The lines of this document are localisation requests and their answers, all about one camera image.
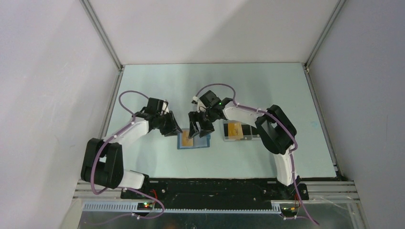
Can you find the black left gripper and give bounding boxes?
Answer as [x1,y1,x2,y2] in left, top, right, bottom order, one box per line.
[156,111,182,137]

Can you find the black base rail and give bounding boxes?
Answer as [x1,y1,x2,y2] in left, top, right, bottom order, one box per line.
[120,178,309,210]

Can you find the gold credit card stack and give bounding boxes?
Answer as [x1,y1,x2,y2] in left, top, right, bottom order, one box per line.
[228,122,244,139]

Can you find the black credit card stack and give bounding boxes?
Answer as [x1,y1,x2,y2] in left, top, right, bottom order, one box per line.
[223,123,229,138]

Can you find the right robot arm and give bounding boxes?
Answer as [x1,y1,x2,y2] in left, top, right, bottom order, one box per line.
[188,90,299,199]

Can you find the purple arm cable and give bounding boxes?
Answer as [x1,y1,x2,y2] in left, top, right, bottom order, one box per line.
[194,83,319,225]
[90,91,165,220]

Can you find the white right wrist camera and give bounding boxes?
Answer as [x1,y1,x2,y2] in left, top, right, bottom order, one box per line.
[192,96,199,104]

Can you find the blue leather card holder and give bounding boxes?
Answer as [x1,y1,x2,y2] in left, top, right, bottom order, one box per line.
[177,129,211,150]

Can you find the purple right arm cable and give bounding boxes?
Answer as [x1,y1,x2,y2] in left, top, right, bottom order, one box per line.
[194,83,319,225]

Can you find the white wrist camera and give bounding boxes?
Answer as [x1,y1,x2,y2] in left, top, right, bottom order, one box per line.
[192,96,199,104]
[161,101,169,114]

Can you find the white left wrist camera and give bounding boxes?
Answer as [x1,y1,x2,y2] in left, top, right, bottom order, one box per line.
[161,101,169,114]

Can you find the gold VIP credit card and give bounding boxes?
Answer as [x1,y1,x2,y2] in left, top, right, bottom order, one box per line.
[180,129,194,148]

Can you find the clear acrylic card tray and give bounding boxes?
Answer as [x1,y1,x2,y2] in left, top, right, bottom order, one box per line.
[222,120,260,141]

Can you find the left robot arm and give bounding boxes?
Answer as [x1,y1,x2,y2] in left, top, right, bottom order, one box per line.
[81,98,182,199]

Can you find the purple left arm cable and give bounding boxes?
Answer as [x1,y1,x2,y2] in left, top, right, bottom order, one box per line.
[90,91,165,220]

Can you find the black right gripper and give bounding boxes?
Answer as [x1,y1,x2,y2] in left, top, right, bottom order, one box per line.
[188,109,216,140]

